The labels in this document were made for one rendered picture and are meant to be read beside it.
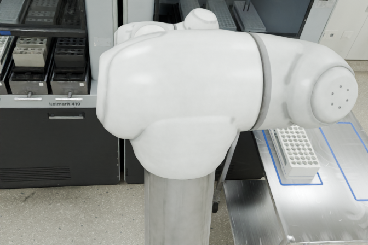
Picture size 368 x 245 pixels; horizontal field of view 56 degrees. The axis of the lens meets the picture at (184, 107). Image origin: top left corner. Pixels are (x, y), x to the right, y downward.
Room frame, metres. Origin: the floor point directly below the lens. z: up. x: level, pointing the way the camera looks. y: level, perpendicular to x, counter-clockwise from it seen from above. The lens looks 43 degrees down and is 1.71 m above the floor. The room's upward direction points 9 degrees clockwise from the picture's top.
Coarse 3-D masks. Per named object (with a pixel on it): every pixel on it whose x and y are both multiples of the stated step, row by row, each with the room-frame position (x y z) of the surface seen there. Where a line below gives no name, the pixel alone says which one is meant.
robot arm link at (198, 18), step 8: (200, 8) 0.90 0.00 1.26; (192, 16) 0.85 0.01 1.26; (200, 16) 0.85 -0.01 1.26; (208, 16) 0.85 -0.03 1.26; (176, 24) 0.86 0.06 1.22; (184, 24) 0.86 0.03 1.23; (192, 24) 0.83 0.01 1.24; (200, 24) 0.83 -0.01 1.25; (208, 24) 0.83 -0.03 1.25; (216, 24) 0.85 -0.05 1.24
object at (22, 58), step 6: (18, 54) 1.05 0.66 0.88; (24, 54) 1.05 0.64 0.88; (30, 54) 1.06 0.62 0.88; (36, 54) 1.06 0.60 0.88; (42, 54) 1.07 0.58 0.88; (18, 60) 1.05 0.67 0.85; (24, 60) 1.05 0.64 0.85; (30, 60) 1.06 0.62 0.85; (36, 60) 1.06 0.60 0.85; (42, 60) 1.07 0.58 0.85; (18, 66) 1.05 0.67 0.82; (24, 66) 1.05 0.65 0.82; (30, 66) 1.06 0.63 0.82; (36, 66) 1.06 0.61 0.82; (42, 66) 1.07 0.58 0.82
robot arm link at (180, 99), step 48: (144, 48) 0.33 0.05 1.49; (192, 48) 0.33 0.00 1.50; (240, 48) 0.35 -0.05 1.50; (144, 96) 0.28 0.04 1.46; (192, 96) 0.29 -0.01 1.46; (240, 96) 0.31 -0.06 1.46; (144, 144) 0.27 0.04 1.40; (192, 144) 0.27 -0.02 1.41; (144, 192) 0.28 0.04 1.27; (192, 192) 0.26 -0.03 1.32; (192, 240) 0.23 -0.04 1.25
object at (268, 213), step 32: (320, 128) 0.96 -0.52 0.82; (352, 128) 0.99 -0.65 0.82; (224, 160) 1.06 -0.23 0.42; (320, 160) 0.80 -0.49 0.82; (352, 160) 0.82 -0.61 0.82; (224, 192) 0.99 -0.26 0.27; (256, 192) 1.01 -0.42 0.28; (288, 192) 0.65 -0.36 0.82; (320, 192) 0.67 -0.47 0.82; (352, 192) 0.69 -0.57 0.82; (256, 224) 0.84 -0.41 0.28; (288, 224) 0.54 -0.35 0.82; (320, 224) 0.55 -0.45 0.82; (352, 224) 0.57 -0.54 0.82
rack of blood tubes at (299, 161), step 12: (276, 132) 0.85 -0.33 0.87; (288, 132) 0.85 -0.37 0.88; (300, 132) 0.87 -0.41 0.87; (276, 144) 0.82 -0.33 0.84; (288, 144) 0.80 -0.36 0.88; (300, 144) 0.81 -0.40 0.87; (288, 156) 0.74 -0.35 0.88; (300, 156) 0.75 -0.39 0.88; (312, 156) 0.76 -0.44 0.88; (288, 168) 0.71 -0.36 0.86; (300, 168) 0.70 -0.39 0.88; (312, 168) 0.71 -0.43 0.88
